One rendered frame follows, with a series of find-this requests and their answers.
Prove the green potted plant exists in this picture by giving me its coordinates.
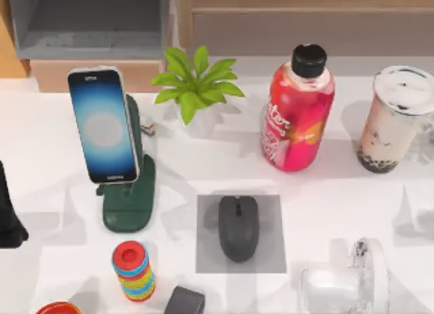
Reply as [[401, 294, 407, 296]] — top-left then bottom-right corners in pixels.
[[151, 45, 245, 137]]

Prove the dark grey computer mouse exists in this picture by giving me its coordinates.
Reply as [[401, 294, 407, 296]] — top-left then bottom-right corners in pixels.
[[218, 195, 260, 263]]

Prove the red bottle with black cap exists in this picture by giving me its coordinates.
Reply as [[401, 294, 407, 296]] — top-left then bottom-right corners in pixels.
[[260, 43, 336, 173]]

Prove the dark green phone stand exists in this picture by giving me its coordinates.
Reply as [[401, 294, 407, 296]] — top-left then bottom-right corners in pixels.
[[102, 94, 157, 233]]

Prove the smartphone with blue screen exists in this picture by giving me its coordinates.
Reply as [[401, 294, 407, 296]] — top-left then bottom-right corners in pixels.
[[66, 66, 141, 184]]

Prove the grey mouse pad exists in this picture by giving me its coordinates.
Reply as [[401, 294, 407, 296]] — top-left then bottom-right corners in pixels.
[[195, 193, 288, 274]]

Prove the pale wooden drawer front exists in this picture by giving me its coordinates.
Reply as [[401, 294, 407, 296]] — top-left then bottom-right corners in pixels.
[[29, 58, 167, 92]]

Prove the stack of coloured rings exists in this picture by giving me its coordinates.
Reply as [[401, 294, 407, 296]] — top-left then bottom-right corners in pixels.
[[113, 240, 157, 303]]

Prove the dark grey block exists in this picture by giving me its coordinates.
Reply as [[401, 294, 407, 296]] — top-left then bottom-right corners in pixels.
[[164, 286, 206, 314]]

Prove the wooden cupboard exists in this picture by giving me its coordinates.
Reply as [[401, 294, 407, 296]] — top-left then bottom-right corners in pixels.
[[178, 0, 434, 75]]

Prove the bubble tea cup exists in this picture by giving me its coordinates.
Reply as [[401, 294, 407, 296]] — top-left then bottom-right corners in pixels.
[[356, 65, 434, 175]]

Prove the grey open cabinet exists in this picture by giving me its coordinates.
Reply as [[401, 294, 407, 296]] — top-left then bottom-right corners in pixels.
[[9, 0, 176, 60]]

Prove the clear glass mug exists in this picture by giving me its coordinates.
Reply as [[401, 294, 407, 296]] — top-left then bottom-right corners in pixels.
[[297, 237, 392, 314]]

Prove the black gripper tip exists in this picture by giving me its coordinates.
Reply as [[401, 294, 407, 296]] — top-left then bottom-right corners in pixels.
[[0, 160, 29, 250]]

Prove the red and orange bowl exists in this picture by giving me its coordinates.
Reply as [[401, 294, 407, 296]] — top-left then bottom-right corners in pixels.
[[35, 301, 82, 314]]

